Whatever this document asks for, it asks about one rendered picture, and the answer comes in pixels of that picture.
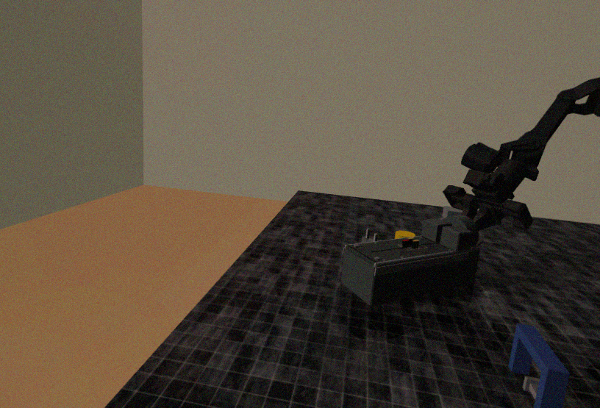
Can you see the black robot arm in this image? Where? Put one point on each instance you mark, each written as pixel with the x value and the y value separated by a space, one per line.
pixel 528 149

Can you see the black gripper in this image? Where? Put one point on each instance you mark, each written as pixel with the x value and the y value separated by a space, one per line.
pixel 491 211

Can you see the yellow short cylinder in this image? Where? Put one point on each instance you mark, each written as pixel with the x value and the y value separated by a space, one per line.
pixel 401 234

